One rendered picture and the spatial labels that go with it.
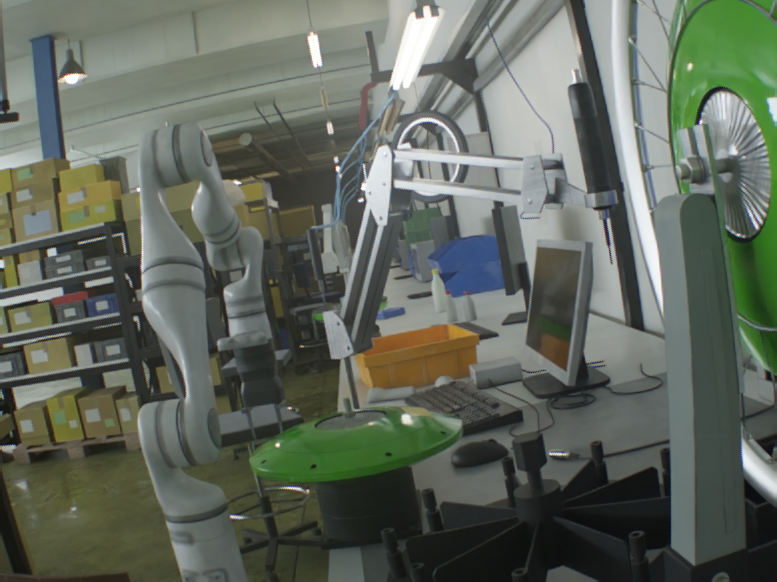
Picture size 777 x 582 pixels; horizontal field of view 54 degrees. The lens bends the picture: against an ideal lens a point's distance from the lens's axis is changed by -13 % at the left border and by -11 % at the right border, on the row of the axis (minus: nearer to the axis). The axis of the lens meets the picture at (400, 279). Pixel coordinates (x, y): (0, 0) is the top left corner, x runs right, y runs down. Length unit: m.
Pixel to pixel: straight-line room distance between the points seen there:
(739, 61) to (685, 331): 0.17
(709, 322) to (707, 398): 0.05
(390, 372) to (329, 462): 1.20
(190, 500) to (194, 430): 0.10
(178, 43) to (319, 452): 9.01
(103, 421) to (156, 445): 5.68
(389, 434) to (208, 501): 0.26
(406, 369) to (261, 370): 0.83
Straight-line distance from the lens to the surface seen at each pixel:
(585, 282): 1.78
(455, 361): 2.33
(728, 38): 0.55
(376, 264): 1.67
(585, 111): 1.27
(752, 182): 0.55
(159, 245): 1.19
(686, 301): 0.53
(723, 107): 0.57
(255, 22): 9.90
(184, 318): 1.14
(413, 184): 1.54
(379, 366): 2.29
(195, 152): 1.25
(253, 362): 1.53
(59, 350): 6.93
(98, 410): 6.78
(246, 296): 1.52
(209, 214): 1.38
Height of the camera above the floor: 1.35
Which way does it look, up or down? 4 degrees down
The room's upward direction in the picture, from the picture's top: 10 degrees counter-clockwise
